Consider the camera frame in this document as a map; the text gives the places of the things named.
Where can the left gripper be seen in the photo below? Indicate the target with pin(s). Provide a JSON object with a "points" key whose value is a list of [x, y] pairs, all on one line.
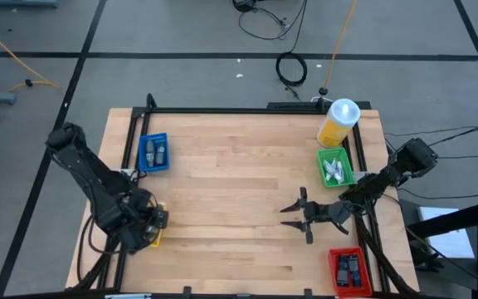
{"points": [[143, 220]]}

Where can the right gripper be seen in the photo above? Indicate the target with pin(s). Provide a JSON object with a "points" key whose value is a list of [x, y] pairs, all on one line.
{"points": [[330, 212]]}

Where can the small white toiletry tube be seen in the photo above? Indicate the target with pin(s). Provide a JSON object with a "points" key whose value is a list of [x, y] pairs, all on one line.
{"points": [[334, 174], [341, 171], [328, 167]]}

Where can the small grey bottle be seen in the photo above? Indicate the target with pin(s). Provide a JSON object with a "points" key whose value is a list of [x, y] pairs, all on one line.
{"points": [[150, 153], [160, 153]]}

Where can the dark blue toiletry tube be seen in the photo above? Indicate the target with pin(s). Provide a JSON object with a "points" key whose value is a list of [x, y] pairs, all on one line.
{"points": [[354, 271], [342, 271]]}

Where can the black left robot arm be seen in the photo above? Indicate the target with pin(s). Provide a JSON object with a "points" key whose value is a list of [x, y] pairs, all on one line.
{"points": [[94, 182]]}

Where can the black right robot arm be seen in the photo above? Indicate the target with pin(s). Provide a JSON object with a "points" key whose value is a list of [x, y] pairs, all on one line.
{"points": [[413, 153]]}

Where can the blue plastic basket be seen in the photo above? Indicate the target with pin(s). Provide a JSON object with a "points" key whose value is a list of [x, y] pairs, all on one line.
{"points": [[141, 153]]}

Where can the green plastic basket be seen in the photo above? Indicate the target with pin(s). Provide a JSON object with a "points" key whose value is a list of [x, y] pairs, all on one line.
{"points": [[322, 154]]}

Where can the silver aluminium bar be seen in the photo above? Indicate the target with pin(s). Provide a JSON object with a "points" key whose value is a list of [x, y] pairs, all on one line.
{"points": [[129, 296]]}

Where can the black table clamp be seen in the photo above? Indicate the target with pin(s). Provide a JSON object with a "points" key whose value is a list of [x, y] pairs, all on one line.
{"points": [[151, 101], [308, 293], [187, 292]]}

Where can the red plastic basket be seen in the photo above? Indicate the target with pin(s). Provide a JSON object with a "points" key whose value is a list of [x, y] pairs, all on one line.
{"points": [[333, 286]]}

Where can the white canister with yellow label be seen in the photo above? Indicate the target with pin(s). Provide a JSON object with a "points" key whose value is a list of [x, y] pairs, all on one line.
{"points": [[338, 122]]}

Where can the white box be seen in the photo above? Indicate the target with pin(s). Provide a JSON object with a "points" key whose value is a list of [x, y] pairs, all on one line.
{"points": [[446, 236]]}

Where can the black beam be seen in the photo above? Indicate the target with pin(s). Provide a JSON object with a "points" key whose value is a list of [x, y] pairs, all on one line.
{"points": [[471, 214]]}

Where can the black device on floor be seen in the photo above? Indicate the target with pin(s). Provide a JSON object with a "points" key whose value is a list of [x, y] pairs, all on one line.
{"points": [[243, 5]]}

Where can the black aluminium table frame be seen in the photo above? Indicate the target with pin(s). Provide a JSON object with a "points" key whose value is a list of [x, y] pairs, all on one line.
{"points": [[243, 111]]}

